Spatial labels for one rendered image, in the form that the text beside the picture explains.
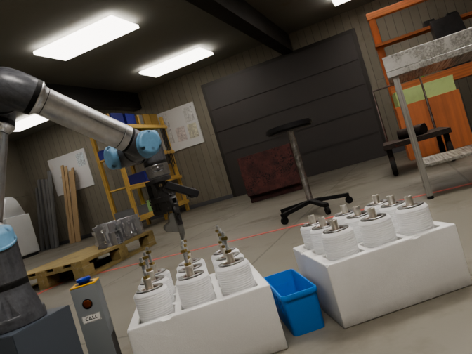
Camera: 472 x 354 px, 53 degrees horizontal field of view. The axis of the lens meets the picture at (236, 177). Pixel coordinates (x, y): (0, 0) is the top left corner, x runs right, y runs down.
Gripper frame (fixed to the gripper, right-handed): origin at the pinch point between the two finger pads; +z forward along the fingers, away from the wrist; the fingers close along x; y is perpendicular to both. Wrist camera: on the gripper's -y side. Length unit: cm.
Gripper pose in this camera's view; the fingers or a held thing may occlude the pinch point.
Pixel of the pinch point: (183, 234)
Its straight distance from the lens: 157.8
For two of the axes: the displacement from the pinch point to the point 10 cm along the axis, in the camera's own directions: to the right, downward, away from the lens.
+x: 2.2, -0.5, -9.7
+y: -9.3, 2.8, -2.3
